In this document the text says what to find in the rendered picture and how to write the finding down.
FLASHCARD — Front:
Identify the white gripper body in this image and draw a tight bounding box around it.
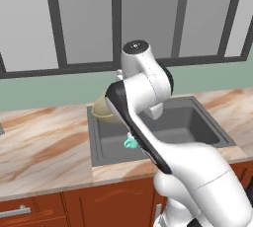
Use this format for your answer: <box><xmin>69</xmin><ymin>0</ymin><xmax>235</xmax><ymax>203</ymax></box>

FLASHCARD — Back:
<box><xmin>144</xmin><ymin>102</ymin><xmax>165</xmax><ymax>121</ymax></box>

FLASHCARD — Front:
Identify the dark grey sink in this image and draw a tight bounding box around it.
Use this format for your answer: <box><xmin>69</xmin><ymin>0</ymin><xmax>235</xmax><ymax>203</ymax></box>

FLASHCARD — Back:
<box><xmin>86</xmin><ymin>95</ymin><xmax>238</xmax><ymax>168</ymax></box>

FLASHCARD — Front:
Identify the tan bowl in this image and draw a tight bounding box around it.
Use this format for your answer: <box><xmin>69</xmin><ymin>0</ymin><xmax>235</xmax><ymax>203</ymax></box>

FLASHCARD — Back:
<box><xmin>91</xmin><ymin>95</ymin><xmax>115</xmax><ymax>119</ymax></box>

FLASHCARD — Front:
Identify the red-brown cabinet door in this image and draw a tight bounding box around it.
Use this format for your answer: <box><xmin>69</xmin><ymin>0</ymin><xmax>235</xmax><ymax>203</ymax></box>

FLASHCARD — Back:
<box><xmin>151</xmin><ymin>189</ymin><xmax>168</xmax><ymax>227</ymax></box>
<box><xmin>229</xmin><ymin>160</ymin><xmax>253</xmax><ymax>192</ymax></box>
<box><xmin>61</xmin><ymin>177</ymin><xmax>156</xmax><ymax>227</ymax></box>

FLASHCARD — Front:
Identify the pale grey tap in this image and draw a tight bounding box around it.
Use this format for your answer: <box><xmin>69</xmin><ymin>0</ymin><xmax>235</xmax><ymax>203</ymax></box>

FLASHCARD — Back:
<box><xmin>115</xmin><ymin>69</ymin><xmax>125</xmax><ymax>82</ymax></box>

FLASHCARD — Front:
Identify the dark framed window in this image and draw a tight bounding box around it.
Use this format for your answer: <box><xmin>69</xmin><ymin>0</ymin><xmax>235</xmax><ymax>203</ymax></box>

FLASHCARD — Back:
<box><xmin>0</xmin><ymin>0</ymin><xmax>253</xmax><ymax>80</ymax></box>

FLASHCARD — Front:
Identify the red-brown drawer front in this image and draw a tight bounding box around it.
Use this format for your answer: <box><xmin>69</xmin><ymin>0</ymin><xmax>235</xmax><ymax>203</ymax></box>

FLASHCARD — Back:
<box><xmin>0</xmin><ymin>191</ymin><xmax>68</xmax><ymax>227</ymax></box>

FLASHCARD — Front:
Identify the grey cabinet door handle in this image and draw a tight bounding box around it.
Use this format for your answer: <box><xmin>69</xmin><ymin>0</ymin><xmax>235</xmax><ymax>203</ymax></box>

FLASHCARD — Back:
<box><xmin>154</xmin><ymin>203</ymin><xmax>163</xmax><ymax>227</ymax></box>

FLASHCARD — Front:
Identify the grey drawer handle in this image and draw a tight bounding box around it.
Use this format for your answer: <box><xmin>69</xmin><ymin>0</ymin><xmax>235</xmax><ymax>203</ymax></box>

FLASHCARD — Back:
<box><xmin>0</xmin><ymin>204</ymin><xmax>33</xmax><ymax>219</ymax></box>

